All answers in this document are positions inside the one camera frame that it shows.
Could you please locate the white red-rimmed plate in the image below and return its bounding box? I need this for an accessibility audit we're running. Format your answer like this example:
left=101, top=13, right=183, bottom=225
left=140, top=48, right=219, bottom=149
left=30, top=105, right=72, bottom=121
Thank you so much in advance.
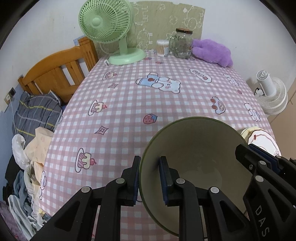
left=246, top=130, right=281, bottom=156

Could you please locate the floral ceramic bowl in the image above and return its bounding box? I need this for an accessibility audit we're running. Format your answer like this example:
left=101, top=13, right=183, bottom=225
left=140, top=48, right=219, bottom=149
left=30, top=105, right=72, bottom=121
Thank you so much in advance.
left=139, top=116, right=251, bottom=236

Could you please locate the scalloped yellow floral plate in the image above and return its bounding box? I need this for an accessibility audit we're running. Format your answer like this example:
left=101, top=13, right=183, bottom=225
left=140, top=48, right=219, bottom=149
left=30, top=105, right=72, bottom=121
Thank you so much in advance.
left=241, top=126, right=261, bottom=140

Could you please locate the white desk fan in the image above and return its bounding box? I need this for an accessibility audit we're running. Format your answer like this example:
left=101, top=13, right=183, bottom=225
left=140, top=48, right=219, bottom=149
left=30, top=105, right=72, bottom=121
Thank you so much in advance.
left=255, top=70, right=288, bottom=115

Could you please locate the pile of clothes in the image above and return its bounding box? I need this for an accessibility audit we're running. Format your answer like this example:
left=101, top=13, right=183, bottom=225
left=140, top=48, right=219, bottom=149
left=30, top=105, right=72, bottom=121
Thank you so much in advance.
left=1, top=127, right=54, bottom=240

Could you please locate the pink checkered tablecloth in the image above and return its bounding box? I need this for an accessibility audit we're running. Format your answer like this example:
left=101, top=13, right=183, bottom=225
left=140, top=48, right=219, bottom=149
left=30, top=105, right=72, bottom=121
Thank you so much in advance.
left=40, top=51, right=274, bottom=215

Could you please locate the purple plush toy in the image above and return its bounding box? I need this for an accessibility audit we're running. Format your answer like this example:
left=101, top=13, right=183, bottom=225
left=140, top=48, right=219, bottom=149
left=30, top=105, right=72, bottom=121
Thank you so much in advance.
left=192, top=39, right=233, bottom=67

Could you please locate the grey plaid pillow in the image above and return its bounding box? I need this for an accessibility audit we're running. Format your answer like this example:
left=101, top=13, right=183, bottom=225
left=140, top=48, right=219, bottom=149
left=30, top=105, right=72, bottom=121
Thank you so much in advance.
left=13, top=91, right=63, bottom=145

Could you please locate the glass jar black lid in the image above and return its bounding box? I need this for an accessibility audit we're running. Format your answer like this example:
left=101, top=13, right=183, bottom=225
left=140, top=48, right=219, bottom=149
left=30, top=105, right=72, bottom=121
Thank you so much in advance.
left=169, top=28, right=193, bottom=59

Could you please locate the cotton swab container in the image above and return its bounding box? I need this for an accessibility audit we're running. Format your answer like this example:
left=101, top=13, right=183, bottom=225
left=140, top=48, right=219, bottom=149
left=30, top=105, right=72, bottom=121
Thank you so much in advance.
left=156, top=40, right=169, bottom=57

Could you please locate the wooden bed headboard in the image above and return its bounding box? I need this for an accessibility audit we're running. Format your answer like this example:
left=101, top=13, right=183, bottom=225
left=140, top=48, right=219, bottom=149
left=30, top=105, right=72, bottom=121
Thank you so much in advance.
left=18, top=37, right=98, bottom=103

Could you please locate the green patterned board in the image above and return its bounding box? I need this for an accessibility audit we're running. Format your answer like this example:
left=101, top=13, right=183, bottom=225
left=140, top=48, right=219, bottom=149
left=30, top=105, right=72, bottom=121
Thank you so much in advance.
left=99, top=1, right=205, bottom=59

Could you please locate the green desk fan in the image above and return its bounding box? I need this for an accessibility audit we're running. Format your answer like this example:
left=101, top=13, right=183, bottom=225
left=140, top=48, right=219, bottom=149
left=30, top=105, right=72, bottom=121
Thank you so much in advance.
left=78, top=0, right=147, bottom=65

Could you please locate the white charging cable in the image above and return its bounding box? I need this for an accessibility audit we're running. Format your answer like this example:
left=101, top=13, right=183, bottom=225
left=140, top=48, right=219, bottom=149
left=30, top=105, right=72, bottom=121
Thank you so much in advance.
left=9, top=101, right=19, bottom=137

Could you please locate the wall power socket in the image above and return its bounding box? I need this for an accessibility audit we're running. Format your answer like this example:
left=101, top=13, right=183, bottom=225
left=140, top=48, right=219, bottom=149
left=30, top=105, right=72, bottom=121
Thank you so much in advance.
left=4, top=88, right=16, bottom=105

